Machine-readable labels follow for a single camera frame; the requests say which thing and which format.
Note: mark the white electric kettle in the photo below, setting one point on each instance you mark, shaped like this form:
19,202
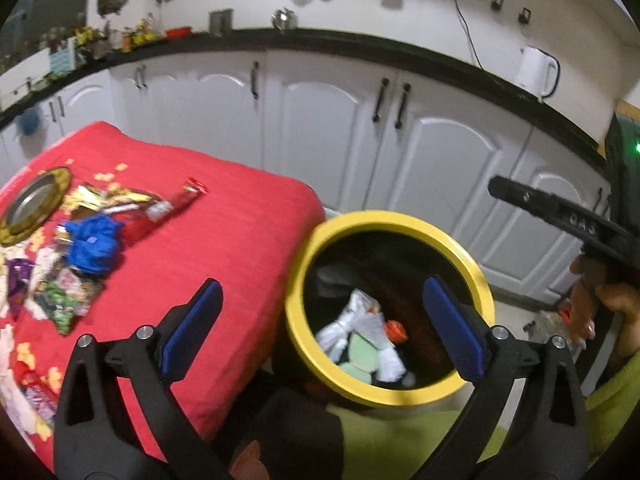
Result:
532,72

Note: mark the person's right hand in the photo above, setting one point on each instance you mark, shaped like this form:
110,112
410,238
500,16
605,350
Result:
585,305

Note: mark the red snack wrapper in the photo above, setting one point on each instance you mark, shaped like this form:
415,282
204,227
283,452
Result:
180,200

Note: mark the blue plastic bag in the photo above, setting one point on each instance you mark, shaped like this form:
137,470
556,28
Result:
95,245

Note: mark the gold foil wrapper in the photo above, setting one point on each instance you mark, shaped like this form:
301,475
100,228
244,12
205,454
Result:
95,197

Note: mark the blue hanging scrubber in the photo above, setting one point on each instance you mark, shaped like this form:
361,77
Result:
29,121

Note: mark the orange wrapper piece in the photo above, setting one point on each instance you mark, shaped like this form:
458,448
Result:
396,331

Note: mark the pale green paper piece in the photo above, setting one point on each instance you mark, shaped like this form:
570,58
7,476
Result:
361,352

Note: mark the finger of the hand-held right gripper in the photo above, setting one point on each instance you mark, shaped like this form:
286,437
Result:
545,207

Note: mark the white crumpled wrapper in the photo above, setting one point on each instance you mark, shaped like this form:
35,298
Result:
365,310

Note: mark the yellow-rimmed trash bin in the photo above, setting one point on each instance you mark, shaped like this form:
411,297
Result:
300,280

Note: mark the green garment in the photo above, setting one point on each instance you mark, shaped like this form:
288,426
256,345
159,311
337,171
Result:
390,440

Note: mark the red floral blanket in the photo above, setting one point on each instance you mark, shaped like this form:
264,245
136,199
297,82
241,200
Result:
240,240

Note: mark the clear plastic bag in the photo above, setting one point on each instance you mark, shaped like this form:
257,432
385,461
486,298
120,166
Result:
550,327

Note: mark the purple snack packet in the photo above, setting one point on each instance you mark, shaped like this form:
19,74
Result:
19,285

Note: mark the steel pot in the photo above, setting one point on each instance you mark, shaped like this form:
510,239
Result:
285,20

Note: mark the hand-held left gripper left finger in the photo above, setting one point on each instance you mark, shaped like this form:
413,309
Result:
192,330

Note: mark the gold-rimmed round tin lid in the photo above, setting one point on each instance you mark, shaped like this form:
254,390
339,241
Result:
35,205

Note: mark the red container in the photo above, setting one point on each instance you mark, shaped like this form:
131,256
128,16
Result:
178,33

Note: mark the green snack packet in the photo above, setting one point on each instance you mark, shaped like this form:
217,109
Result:
65,300

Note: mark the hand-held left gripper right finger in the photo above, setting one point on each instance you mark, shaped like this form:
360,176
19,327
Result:
452,330

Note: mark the row of white cabinet doors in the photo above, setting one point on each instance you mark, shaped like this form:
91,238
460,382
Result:
320,125

